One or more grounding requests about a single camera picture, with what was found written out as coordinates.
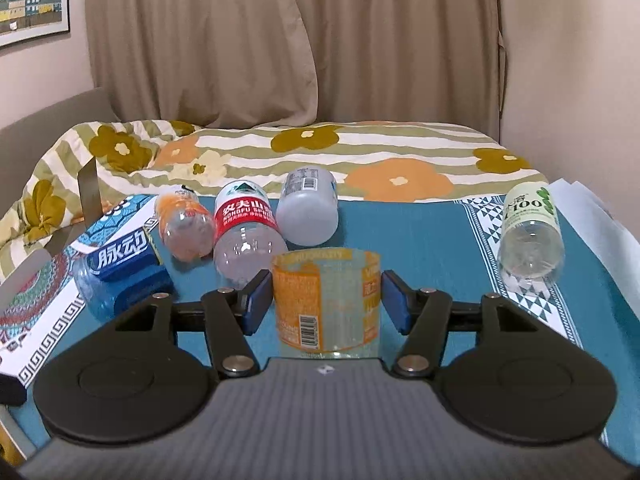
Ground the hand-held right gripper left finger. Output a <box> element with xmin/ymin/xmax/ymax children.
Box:
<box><xmin>107</xmin><ymin>269</ymin><xmax>273</xmax><ymax>378</ymax></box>

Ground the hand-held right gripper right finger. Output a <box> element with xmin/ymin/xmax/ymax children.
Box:
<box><xmin>381</xmin><ymin>269</ymin><xmax>543</xmax><ymax>380</ymax></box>

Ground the orange label clear plastic bottle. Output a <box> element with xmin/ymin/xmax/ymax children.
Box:
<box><xmin>271</xmin><ymin>248</ymin><xmax>382</xmax><ymax>360</ymax></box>

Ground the teal patterned tablecloth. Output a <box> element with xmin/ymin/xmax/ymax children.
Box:
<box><xmin>7</xmin><ymin>194</ymin><xmax>640</xmax><ymax>463</ymax></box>

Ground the red label clear water bottle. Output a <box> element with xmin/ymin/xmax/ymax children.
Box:
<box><xmin>213</xmin><ymin>180</ymin><xmax>289</xmax><ymax>287</ymax></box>

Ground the frosted white plastic bottle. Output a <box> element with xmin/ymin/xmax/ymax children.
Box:
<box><xmin>276</xmin><ymin>167</ymin><xmax>340</xmax><ymax>246</ymax></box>

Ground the small orange plastic bottle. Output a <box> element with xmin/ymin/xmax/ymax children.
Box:
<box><xmin>154</xmin><ymin>186</ymin><xmax>217</xmax><ymax>262</ymax></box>

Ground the blue plastic bottle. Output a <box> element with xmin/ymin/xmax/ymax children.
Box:
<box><xmin>74</xmin><ymin>226</ymin><xmax>175</xmax><ymax>322</ymax></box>

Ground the green label clear bottle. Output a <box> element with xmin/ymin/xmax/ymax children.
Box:
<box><xmin>497</xmin><ymin>182</ymin><xmax>566</xmax><ymax>282</ymax></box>

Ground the floral striped blanket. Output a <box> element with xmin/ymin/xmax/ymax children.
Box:
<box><xmin>0</xmin><ymin>119</ymin><xmax>552</xmax><ymax>283</ymax></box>

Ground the white paper sheet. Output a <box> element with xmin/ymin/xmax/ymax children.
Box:
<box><xmin>546</xmin><ymin>178</ymin><xmax>640</xmax><ymax>323</ymax></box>

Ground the patterned cardboard box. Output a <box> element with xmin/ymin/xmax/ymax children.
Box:
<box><xmin>0</xmin><ymin>157</ymin><xmax>167</xmax><ymax>407</ymax></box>

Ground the beige curtain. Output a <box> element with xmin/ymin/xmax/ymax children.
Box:
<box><xmin>289</xmin><ymin>0</ymin><xmax>507</xmax><ymax>142</ymax></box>
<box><xmin>84</xmin><ymin>0</ymin><xmax>319</xmax><ymax>129</ymax></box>

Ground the grey padded headboard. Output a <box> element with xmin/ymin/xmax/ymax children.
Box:
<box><xmin>0</xmin><ymin>87</ymin><xmax>122</xmax><ymax>213</ymax></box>

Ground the framed wall poster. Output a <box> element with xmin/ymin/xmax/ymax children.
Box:
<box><xmin>0</xmin><ymin>0</ymin><xmax>71</xmax><ymax>49</ymax></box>

